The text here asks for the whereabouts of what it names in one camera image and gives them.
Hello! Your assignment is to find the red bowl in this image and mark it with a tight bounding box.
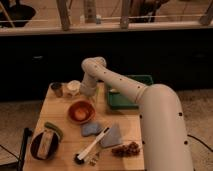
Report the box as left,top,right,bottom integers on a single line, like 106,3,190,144
67,100,96,125

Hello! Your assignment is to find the white cup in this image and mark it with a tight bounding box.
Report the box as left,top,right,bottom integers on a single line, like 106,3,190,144
67,80,80,96

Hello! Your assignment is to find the blue triangular cloth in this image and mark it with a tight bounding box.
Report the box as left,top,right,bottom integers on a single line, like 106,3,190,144
100,123,123,148

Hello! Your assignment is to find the black chair frame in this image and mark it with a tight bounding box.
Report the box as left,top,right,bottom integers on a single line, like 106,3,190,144
0,128,33,171

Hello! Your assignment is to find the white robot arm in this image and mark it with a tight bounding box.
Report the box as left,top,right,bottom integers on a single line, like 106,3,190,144
80,57,194,171

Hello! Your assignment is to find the bread slice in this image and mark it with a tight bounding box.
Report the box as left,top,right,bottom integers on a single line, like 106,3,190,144
37,129,54,159

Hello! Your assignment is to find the small metal fork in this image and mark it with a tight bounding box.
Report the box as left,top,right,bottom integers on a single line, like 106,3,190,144
89,151,101,166

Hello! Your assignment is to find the orange apple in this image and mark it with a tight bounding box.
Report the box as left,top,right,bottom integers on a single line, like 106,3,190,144
75,109,86,121

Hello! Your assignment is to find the dark small cup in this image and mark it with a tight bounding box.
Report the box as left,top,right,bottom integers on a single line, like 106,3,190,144
51,82,63,97

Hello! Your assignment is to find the bunch of brown grapes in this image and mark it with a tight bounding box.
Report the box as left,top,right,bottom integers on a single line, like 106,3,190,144
111,142,140,157

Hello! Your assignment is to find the green plastic tray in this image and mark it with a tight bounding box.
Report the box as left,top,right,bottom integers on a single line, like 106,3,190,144
105,75,153,110

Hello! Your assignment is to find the green cucumber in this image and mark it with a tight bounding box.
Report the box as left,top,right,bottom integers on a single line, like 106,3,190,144
44,122,63,139

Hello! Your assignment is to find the dark round plate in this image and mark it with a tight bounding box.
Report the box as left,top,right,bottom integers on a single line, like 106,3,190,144
30,131,60,160

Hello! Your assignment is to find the white handled brush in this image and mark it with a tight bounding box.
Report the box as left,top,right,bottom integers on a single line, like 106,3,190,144
74,127,109,165

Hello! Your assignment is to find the blue sponge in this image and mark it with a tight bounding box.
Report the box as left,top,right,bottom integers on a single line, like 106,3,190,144
81,122,102,137

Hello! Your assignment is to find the black cable on floor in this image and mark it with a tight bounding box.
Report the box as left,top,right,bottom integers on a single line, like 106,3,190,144
187,134,213,154

